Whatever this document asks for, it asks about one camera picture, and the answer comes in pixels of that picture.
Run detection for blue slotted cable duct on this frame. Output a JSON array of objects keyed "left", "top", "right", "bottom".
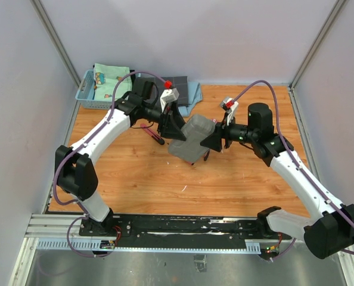
[{"left": 37, "top": 238, "right": 262, "bottom": 254}]

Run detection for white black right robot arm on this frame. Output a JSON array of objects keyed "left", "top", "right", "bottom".
[{"left": 201, "top": 98, "right": 354, "bottom": 259}]

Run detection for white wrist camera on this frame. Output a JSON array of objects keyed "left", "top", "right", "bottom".
[
  {"left": 160, "top": 88, "right": 179, "bottom": 112},
  {"left": 220, "top": 97, "right": 238, "bottom": 126}
]

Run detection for blue plastic basket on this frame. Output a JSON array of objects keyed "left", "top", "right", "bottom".
[{"left": 75, "top": 69, "right": 112, "bottom": 110}]

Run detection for light blue folded cloth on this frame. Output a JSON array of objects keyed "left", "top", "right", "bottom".
[{"left": 178, "top": 81, "right": 203, "bottom": 117}]

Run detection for mint patterned cloth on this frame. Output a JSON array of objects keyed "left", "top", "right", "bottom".
[{"left": 94, "top": 63, "right": 131, "bottom": 101}]

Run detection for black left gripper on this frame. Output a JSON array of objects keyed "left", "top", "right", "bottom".
[{"left": 143, "top": 101, "right": 190, "bottom": 141}]

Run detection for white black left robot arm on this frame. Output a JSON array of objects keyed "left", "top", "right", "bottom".
[{"left": 53, "top": 78, "right": 185, "bottom": 236}]

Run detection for pink utility knife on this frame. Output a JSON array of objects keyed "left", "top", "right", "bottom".
[{"left": 140, "top": 123, "right": 165, "bottom": 145}]

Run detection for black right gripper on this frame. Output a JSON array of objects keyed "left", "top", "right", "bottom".
[{"left": 200, "top": 112, "right": 257, "bottom": 152}]

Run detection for pink black pliers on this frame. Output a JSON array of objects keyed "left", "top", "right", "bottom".
[{"left": 203, "top": 150, "right": 210, "bottom": 161}]

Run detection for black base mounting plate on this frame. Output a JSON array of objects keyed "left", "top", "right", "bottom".
[{"left": 79, "top": 214, "right": 279, "bottom": 251}]

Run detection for dark grey checked cloth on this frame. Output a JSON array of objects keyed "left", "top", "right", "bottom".
[{"left": 164, "top": 76, "right": 189, "bottom": 106}]

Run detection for grey plastic tool case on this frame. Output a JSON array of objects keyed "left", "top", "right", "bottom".
[{"left": 167, "top": 114, "right": 216, "bottom": 163}]

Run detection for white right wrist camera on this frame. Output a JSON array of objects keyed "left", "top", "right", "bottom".
[{"left": 220, "top": 97, "right": 238, "bottom": 126}]

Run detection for aluminium frame rail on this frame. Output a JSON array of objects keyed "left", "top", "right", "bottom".
[{"left": 25, "top": 214, "right": 82, "bottom": 238}]

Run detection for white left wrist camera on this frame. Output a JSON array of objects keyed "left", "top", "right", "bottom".
[{"left": 160, "top": 88, "right": 179, "bottom": 112}]

